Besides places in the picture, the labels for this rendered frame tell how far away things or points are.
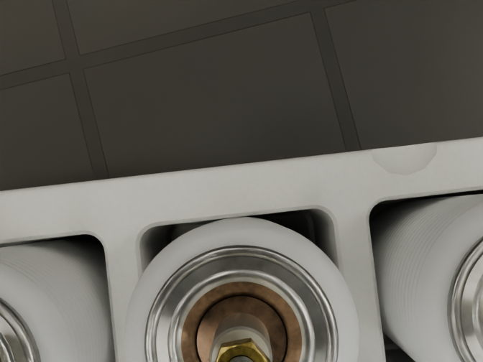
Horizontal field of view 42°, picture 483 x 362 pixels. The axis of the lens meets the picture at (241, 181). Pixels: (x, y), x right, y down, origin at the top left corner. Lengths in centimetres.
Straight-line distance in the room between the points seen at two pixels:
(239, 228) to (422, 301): 8
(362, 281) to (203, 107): 24
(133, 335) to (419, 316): 11
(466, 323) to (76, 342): 16
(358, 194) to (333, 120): 19
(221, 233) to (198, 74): 28
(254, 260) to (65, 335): 8
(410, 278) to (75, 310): 15
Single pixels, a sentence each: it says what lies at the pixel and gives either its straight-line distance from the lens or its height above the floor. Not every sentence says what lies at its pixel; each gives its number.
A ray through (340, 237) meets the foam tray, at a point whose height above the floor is 18.
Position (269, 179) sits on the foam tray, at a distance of 32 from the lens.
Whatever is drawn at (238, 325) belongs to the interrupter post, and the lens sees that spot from 23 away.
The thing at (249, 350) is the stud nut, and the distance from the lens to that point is 21.
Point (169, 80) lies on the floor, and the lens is 52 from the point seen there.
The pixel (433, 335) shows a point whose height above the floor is 25.
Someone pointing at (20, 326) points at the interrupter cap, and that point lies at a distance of 27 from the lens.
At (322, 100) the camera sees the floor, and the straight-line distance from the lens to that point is 51.
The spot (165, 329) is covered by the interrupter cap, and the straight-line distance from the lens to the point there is 25.
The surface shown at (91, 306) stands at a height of 20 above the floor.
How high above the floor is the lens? 50
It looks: 87 degrees down
